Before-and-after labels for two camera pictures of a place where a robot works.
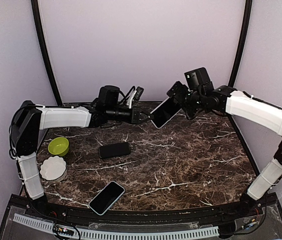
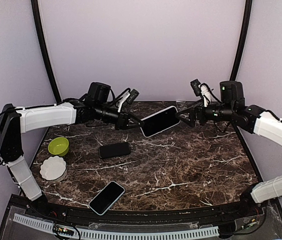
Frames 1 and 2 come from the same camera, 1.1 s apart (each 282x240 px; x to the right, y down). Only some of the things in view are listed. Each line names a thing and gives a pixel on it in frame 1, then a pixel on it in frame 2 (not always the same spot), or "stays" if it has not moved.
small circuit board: (63, 231) stays
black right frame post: (246, 28) stays
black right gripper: (190, 111) -> (193, 111)
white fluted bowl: (53, 168) stays
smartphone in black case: (114, 150) stays
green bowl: (58, 146) stays
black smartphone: (165, 112) -> (159, 122)
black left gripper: (136, 116) -> (123, 121)
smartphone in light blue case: (106, 198) stays
